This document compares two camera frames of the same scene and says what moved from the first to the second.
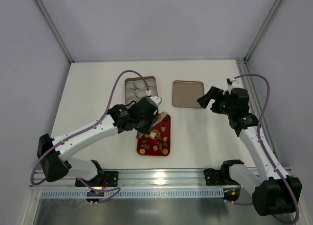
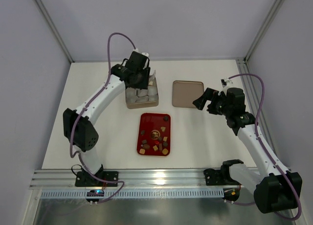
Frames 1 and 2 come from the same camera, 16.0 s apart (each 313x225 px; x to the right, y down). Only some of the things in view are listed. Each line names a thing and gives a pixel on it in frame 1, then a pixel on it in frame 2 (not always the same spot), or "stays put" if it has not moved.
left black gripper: x=148 y=127 → x=145 y=80
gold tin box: x=135 y=88 stays put
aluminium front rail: x=136 y=177 stays put
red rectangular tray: x=157 y=143 stays put
